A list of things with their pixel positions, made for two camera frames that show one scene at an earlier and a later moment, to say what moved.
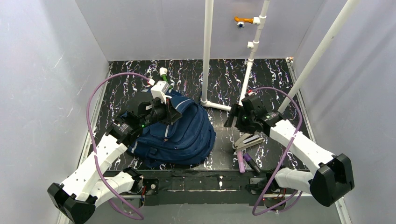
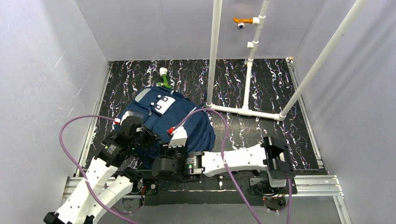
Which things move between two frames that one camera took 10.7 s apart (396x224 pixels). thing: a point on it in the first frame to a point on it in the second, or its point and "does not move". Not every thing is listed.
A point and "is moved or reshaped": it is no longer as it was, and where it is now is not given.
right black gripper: x=230 y=118 to x=173 y=151
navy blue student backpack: x=185 y=141 is moved or reshaped
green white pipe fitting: x=163 y=72 does not move
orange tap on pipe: x=240 y=23 does not move
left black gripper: x=172 y=110 to x=144 y=136
